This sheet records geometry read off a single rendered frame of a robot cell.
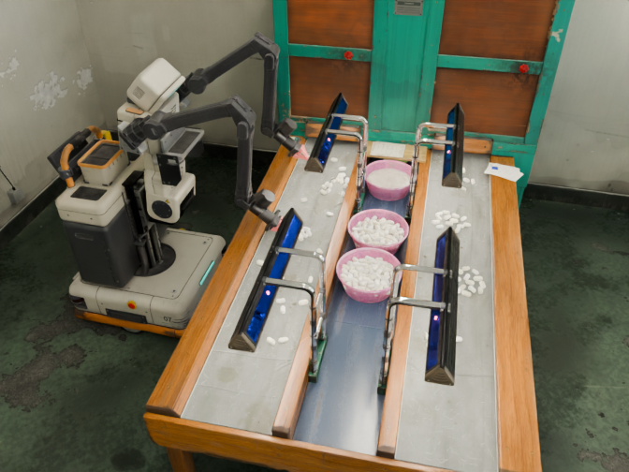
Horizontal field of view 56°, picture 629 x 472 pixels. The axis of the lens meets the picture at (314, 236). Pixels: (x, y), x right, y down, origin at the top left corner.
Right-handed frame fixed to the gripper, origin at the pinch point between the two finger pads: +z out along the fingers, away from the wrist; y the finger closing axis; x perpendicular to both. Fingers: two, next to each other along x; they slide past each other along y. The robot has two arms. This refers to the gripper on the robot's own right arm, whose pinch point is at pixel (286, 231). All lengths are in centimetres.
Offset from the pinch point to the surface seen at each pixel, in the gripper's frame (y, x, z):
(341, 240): -1.9, -16.3, 18.0
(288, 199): 27.0, 5.1, -3.5
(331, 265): -18.7, -15.6, 17.3
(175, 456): -93, 37, 7
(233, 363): -73, 2, 0
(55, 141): 117, 157, -122
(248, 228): -2.1, 10.5, -13.4
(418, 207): 29, -37, 41
